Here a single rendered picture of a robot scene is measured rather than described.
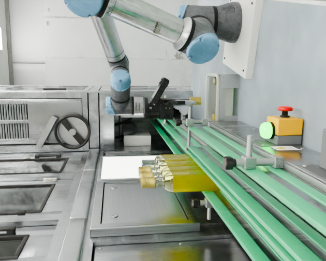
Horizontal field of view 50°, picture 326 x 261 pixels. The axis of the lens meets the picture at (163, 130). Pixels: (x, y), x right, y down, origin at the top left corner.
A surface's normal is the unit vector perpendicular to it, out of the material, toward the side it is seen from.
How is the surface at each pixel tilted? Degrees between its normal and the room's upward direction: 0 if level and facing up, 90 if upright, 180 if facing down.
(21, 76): 90
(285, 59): 0
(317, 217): 90
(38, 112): 90
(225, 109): 90
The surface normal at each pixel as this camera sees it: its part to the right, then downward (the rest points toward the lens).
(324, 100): -0.99, 0.01
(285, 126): 0.14, 0.17
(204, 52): 0.22, 0.75
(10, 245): 0.01, -0.99
